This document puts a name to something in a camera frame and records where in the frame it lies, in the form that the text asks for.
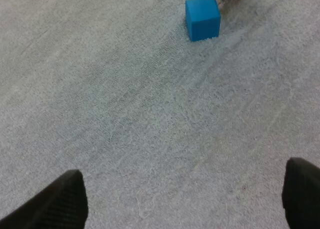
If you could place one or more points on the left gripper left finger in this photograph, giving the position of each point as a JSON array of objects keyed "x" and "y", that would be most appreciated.
[{"x": 60, "y": 204}]

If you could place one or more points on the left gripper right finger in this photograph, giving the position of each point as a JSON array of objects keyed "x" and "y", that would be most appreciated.
[{"x": 303, "y": 196}]

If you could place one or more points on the blue cube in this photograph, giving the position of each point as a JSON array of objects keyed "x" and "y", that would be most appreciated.
[{"x": 203, "y": 19}]

